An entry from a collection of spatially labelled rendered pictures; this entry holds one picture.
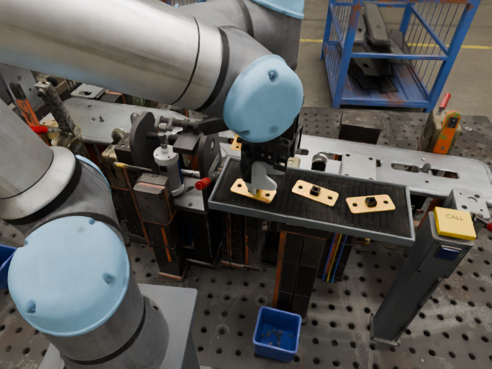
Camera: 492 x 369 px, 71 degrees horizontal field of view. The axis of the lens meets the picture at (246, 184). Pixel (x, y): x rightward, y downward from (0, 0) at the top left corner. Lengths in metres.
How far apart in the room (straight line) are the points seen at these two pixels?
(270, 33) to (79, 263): 0.34
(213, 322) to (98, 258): 0.66
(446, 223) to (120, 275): 0.55
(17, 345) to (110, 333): 0.73
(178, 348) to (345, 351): 0.56
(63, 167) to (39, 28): 0.26
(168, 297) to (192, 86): 0.42
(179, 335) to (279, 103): 0.41
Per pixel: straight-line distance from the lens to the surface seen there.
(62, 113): 1.07
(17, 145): 0.46
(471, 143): 1.84
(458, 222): 0.73
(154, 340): 0.55
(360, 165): 0.85
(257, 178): 0.61
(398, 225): 0.68
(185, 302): 0.62
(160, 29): 0.27
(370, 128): 1.14
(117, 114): 1.26
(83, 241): 0.43
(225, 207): 0.65
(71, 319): 0.41
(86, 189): 0.50
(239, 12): 0.44
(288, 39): 0.47
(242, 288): 1.08
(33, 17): 0.25
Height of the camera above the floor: 1.64
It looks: 44 degrees down
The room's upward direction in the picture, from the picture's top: straight up
